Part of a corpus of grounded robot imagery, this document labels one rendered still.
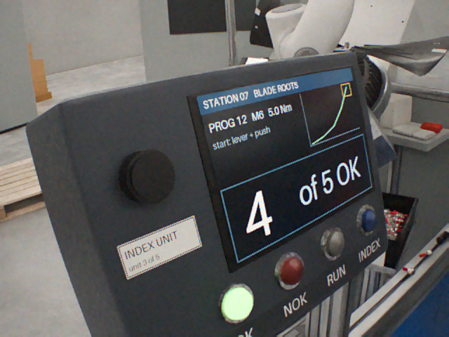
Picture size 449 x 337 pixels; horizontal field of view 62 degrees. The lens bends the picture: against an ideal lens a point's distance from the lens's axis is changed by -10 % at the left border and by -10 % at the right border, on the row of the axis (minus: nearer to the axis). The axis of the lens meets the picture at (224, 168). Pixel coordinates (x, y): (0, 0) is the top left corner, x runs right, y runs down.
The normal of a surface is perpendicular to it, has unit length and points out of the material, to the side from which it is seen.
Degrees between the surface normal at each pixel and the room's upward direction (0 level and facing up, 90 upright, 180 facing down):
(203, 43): 90
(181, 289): 75
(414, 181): 90
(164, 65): 90
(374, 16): 50
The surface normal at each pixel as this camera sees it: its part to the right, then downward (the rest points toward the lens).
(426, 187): -0.76, 0.27
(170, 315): 0.60, -0.01
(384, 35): -0.63, -0.39
